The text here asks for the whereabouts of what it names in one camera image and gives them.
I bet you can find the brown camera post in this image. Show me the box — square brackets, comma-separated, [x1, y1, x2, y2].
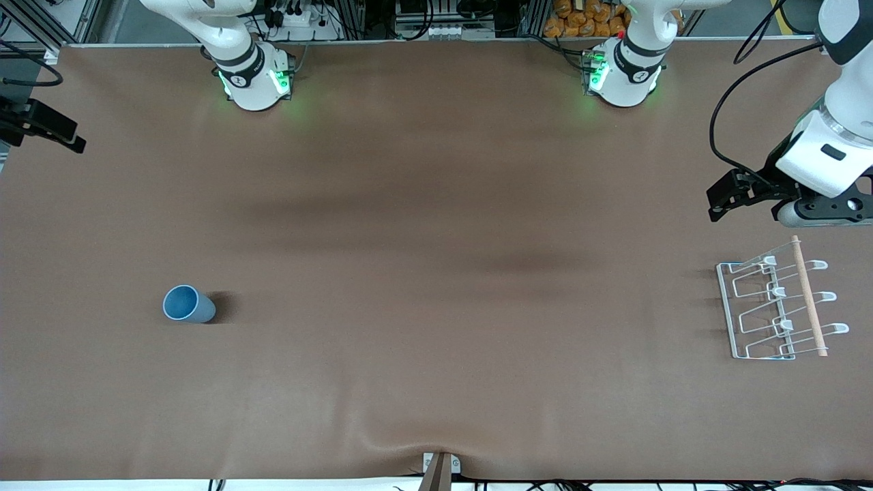
[417, 453, 454, 491]

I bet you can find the blue plastic cup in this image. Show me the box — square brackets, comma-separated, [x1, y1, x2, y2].
[162, 284, 217, 324]

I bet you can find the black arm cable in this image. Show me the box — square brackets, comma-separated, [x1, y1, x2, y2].
[0, 40, 64, 87]
[709, 41, 827, 179]

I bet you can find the aluminium frame profile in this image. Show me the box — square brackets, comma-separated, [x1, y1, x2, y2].
[0, 0, 103, 48]

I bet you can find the grey electronics box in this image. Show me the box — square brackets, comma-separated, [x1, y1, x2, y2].
[396, 0, 499, 40]

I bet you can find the grey metal table bracket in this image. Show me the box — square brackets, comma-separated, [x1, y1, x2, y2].
[422, 452, 462, 475]

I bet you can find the orange items bin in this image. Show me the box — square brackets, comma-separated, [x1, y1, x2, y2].
[544, 0, 632, 38]

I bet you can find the white wire rack wooden handle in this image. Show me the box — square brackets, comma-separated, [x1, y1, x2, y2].
[716, 235, 850, 360]

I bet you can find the brown table mat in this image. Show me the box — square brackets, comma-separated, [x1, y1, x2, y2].
[0, 38, 873, 481]

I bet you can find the white power strip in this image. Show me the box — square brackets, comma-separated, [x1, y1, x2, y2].
[263, 0, 338, 40]

